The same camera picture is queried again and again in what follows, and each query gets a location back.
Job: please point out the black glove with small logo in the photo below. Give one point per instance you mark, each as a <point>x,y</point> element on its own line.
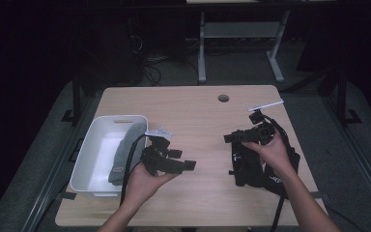
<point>273,184</point>

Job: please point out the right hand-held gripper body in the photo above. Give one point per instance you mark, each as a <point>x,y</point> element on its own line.
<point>264,132</point>

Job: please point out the grey mitten with label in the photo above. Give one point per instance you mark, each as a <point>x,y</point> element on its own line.
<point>125,154</point>

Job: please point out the grey metal desk frame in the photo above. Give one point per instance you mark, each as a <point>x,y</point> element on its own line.
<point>241,29</point>

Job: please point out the black metal stand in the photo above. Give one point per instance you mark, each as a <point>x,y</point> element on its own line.
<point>76,96</point>
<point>342,96</point>

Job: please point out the black glove with white tag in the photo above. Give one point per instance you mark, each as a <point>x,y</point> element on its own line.
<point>244,167</point>

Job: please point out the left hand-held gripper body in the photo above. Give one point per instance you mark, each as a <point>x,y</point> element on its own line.
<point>156,161</point>

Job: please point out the grey metal floor rail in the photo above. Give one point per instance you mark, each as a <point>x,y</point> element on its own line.
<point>360,158</point>
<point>56,170</point>

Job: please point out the person's left hand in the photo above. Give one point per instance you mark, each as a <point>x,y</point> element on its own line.
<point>141,187</point>

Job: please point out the white plastic bin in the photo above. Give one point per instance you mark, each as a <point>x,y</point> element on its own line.
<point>98,154</point>

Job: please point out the person's right hand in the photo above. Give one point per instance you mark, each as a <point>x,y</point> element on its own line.
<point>277,158</point>

